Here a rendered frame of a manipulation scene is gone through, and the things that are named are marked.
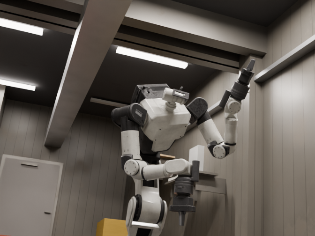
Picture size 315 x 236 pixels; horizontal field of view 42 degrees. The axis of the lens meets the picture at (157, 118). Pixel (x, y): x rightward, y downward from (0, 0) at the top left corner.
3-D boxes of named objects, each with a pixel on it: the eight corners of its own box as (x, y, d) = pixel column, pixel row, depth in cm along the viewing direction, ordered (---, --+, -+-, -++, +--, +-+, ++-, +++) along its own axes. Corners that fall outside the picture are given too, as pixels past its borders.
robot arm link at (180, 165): (186, 171, 182) (160, 174, 188) (194, 175, 189) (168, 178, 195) (186, 157, 184) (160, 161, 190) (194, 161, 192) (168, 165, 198)
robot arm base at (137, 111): (109, 128, 209) (110, 106, 211) (128, 131, 218) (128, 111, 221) (130, 123, 199) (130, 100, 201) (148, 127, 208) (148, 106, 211)
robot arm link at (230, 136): (232, 126, 213) (230, 161, 218) (241, 122, 221) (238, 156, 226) (214, 123, 220) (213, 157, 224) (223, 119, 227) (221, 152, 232)
